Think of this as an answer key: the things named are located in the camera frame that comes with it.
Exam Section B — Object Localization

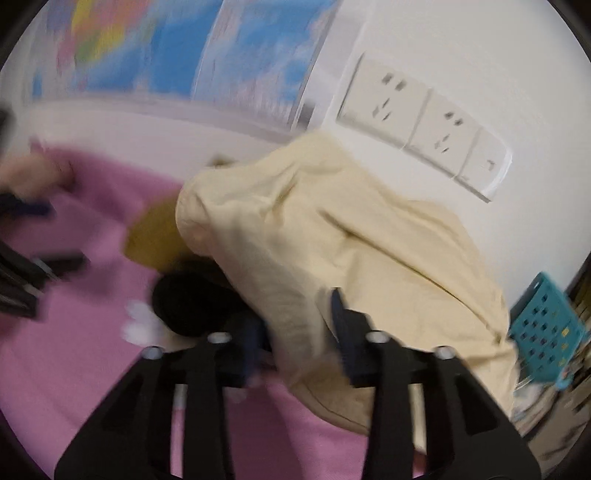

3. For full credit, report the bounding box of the black garment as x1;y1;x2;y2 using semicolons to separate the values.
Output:
150;257;263;338

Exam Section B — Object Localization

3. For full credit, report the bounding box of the white wall socket panel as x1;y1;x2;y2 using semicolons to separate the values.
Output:
338;55;512;202

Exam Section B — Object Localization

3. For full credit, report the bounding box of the cream yellow coat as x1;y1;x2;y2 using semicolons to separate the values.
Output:
175;132;518;434

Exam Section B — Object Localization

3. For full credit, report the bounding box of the colourful wall map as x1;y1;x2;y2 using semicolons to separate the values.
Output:
28;1;341;127

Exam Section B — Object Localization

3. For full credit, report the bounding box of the olive brown garment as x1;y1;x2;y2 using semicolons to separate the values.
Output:
122;197;192;273

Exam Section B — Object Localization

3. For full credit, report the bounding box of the pink bed sheet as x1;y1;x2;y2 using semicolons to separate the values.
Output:
1;147;367;479

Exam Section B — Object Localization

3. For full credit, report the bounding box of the teal perforated storage basket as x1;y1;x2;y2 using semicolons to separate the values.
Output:
508;272;589;390

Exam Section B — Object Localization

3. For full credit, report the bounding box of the person's left hand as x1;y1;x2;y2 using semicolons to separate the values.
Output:
0;153;73;201

